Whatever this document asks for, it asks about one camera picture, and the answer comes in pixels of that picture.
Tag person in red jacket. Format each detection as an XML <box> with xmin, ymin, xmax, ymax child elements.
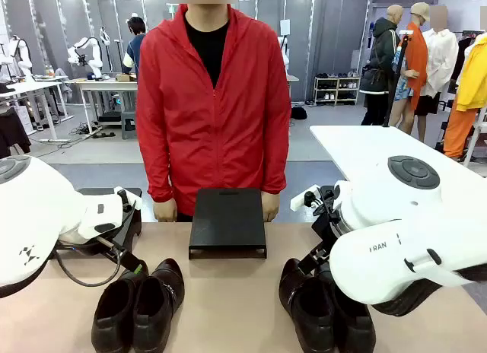
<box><xmin>135</xmin><ymin>0</ymin><xmax>293</xmax><ymax>223</ymax></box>

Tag person in navy white jacket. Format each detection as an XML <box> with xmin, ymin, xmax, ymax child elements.
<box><xmin>121</xmin><ymin>16</ymin><xmax>148</xmax><ymax>79</ymax></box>

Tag black corrugated cable conduit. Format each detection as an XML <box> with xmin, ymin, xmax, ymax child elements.
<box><xmin>371</xmin><ymin>267</ymin><xmax>487</xmax><ymax>318</ymax></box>

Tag white clothes rack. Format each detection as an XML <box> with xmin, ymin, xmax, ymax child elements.
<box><xmin>462</xmin><ymin>105</ymin><xmax>487</xmax><ymax>167</ymax></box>

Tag person's right hand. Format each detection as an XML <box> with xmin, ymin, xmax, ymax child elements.
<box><xmin>152</xmin><ymin>198</ymin><xmax>179</xmax><ymax>223</ymax></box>

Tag mannequin in dark jacket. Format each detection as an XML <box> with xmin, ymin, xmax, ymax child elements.
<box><xmin>359</xmin><ymin>5</ymin><xmax>405</xmax><ymax>126</ymax></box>

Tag figure in white shirt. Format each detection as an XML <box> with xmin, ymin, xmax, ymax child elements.
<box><xmin>414</xmin><ymin>5</ymin><xmax>460</xmax><ymax>117</ymax></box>

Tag person's left hand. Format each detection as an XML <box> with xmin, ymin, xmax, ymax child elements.
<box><xmin>261</xmin><ymin>192</ymin><xmax>281</xmax><ymax>222</ymax></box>

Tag dark hanging clothes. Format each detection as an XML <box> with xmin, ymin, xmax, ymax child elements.
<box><xmin>0</xmin><ymin>105</ymin><xmax>33</xmax><ymax>160</ymax></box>

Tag mannequin with orange scarf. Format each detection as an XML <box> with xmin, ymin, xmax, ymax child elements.
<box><xmin>387</xmin><ymin>2</ymin><xmax>431</xmax><ymax>143</ymax></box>

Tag white desk with thin legs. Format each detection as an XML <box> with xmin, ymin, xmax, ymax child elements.
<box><xmin>0</xmin><ymin>80</ymin><xmax>75</xmax><ymax>142</ymax></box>

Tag white shoe rack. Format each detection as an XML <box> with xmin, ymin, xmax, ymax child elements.
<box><xmin>314</xmin><ymin>72</ymin><xmax>361</xmax><ymax>107</ymax></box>

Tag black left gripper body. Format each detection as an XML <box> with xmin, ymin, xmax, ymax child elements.
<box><xmin>94</xmin><ymin>234</ymin><xmax>133</xmax><ymax>267</ymax></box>

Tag white desk with robot arms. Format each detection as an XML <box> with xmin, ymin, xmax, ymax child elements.
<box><xmin>63</xmin><ymin>77</ymin><xmax>138</xmax><ymax>136</ymax></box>

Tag person's left forearm red sleeve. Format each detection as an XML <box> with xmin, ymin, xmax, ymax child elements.
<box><xmin>260</xmin><ymin>139</ymin><xmax>289</xmax><ymax>196</ymax></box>

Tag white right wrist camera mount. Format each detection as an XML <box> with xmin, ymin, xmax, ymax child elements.
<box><xmin>290</xmin><ymin>185</ymin><xmax>321</xmax><ymax>212</ymax></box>

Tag mannequin in yellow and orange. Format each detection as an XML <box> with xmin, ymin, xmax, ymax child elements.
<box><xmin>443</xmin><ymin>33</ymin><xmax>487</xmax><ymax>160</ymax></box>

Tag black tripod with white camera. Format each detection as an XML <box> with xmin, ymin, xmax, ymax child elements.
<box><xmin>382</xmin><ymin>29</ymin><xmax>415</xmax><ymax>128</ymax></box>

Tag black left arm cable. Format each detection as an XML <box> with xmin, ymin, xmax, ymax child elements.
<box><xmin>53</xmin><ymin>246</ymin><xmax>126</xmax><ymax>288</ymax></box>

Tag grey step stool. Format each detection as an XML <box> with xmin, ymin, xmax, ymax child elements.
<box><xmin>120</xmin><ymin>111</ymin><xmax>138</xmax><ymax>141</ymax></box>

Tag black leather dress shoe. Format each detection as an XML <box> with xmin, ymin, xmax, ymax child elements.
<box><xmin>278</xmin><ymin>257</ymin><xmax>338</xmax><ymax>353</ymax></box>
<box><xmin>318</xmin><ymin>261</ymin><xmax>377</xmax><ymax>353</ymax></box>
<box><xmin>91</xmin><ymin>259</ymin><xmax>150</xmax><ymax>353</ymax></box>
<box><xmin>132</xmin><ymin>257</ymin><xmax>186</xmax><ymax>353</ymax></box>

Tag person's right forearm red sleeve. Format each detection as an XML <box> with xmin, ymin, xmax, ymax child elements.
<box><xmin>141</xmin><ymin>139</ymin><xmax>176</xmax><ymax>204</ymax></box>

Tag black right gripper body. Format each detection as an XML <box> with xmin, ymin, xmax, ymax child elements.
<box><xmin>310</xmin><ymin>184</ymin><xmax>344</xmax><ymax>252</ymax></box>

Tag black shoe stand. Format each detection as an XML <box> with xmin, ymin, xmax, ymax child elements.
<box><xmin>188</xmin><ymin>188</ymin><xmax>267</xmax><ymax>260</ymax></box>
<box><xmin>78</xmin><ymin>186</ymin><xmax>144</xmax><ymax>252</ymax></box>

